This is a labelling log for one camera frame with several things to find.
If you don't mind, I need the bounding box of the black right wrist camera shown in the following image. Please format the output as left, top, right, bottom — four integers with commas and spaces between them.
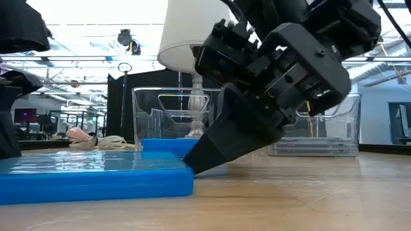
194, 18, 259, 94

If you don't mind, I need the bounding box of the clear plastic bin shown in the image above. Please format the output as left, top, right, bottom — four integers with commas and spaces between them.
131, 87, 225, 158
268, 92, 363, 158

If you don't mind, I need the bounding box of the dark doorway window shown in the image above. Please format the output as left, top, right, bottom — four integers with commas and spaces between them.
387, 101, 411, 146

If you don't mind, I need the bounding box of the round sign on pole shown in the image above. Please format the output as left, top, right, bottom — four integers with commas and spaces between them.
117, 62, 133, 129

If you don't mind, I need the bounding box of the white shade table lamp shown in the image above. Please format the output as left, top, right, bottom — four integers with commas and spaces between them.
157, 0, 235, 139

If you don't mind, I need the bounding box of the small crumpled wrapper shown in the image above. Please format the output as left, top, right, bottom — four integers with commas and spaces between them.
69, 134, 136, 151

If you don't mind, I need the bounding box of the computer monitor purple screen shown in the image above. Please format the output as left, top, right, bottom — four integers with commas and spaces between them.
13, 108, 38, 124

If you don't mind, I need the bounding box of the pink striped cord wrap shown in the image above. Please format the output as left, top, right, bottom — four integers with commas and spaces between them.
66, 126, 98, 144

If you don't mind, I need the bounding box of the yellow cable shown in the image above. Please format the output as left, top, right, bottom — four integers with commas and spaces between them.
304, 99, 315, 139

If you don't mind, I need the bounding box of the black ceiling-hung device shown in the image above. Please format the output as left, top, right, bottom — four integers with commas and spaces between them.
116, 28, 142, 56

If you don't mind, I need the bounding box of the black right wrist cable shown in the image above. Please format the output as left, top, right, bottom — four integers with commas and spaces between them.
376, 0, 411, 49

